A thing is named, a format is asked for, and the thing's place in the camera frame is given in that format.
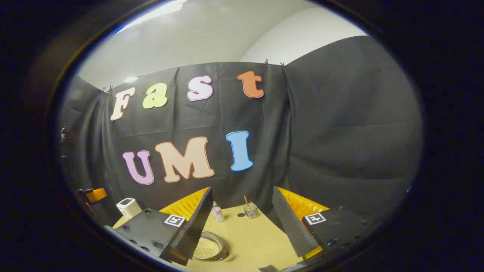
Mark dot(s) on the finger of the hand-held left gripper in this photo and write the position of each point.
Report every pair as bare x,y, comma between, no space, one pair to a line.
96,195

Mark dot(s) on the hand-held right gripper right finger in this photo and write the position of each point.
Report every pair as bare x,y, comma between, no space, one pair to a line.
289,223

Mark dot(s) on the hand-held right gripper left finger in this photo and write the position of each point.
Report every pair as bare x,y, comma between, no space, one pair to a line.
196,223

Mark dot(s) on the clear bottle with pink label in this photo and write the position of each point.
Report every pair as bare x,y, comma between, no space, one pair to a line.
217,214

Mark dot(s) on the pile of soybeans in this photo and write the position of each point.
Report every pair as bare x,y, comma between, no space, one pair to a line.
206,248

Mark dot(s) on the white toaster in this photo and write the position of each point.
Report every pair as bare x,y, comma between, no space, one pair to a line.
128,207

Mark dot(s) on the small glass cup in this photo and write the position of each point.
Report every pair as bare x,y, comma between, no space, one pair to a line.
251,210

